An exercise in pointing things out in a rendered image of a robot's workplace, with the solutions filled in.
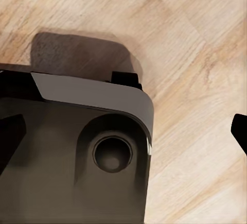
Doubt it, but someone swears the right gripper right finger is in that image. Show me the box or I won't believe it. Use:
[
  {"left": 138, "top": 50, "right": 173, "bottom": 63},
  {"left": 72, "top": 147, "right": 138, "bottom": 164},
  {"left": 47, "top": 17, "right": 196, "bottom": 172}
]
[{"left": 231, "top": 113, "right": 247, "bottom": 154}]

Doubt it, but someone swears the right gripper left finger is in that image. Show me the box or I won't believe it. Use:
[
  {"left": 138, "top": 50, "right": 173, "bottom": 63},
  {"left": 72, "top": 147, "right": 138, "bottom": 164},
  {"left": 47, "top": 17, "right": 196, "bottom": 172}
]
[{"left": 0, "top": 114, "right": 27, "bottom": 175}]

